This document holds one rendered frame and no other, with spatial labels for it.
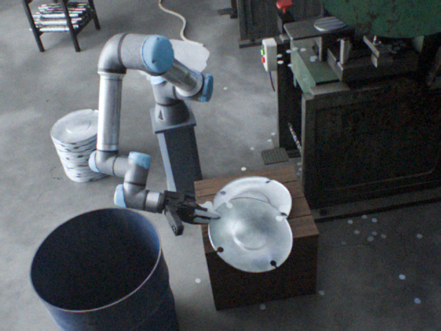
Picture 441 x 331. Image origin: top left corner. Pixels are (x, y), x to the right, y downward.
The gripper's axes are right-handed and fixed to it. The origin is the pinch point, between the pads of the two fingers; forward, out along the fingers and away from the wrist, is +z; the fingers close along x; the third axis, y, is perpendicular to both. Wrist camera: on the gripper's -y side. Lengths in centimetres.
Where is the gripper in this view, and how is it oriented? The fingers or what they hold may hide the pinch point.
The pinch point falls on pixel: (216, 218)
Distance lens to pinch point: 165.5
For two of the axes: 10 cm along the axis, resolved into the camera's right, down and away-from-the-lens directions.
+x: -1.4, 7.3, 6.6
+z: 9.8, 1.9, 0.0
